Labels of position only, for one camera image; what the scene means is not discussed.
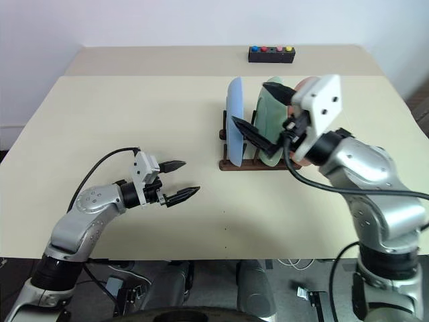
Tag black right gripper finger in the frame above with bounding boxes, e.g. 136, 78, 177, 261
261, 82, 298, 106
231, 116, 284, 158

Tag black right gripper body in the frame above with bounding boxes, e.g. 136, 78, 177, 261
277, 112, 314, 154

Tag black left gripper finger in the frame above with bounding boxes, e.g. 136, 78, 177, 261
159, 160, 187, 174
164, 186, 201, 207

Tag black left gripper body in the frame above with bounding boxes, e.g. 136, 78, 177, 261
143, 178, 169, 206

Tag pink plate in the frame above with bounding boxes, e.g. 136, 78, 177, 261
287, 76, 320, 167

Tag green plate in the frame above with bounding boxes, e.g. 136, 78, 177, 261
253, 76, 292, 168

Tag brown wooden dish rack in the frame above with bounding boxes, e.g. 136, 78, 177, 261
219, 109, 293, 172

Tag blue plate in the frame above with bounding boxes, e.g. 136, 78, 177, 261
225, 76, 247, 168

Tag black box with coloured buttons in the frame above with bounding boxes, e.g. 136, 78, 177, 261
247, 45, 296, 65

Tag dark rounded shape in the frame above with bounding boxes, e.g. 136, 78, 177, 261
156, 260, 196, 305

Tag grey rounded shape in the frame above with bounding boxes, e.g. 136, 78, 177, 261
236, 259, 277, 318

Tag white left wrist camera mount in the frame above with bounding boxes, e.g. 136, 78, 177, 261
130, 150, 160, 209

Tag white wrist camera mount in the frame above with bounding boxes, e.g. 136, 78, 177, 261
290, 74, 343, 162
130, 150, 160, 209

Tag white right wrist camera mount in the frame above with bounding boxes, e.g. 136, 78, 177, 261
290, 74, 343, 162

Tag white cable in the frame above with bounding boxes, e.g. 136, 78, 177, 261
277, 257, 318, 271

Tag black metal bracket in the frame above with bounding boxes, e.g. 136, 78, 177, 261
296, 284, 332, 322

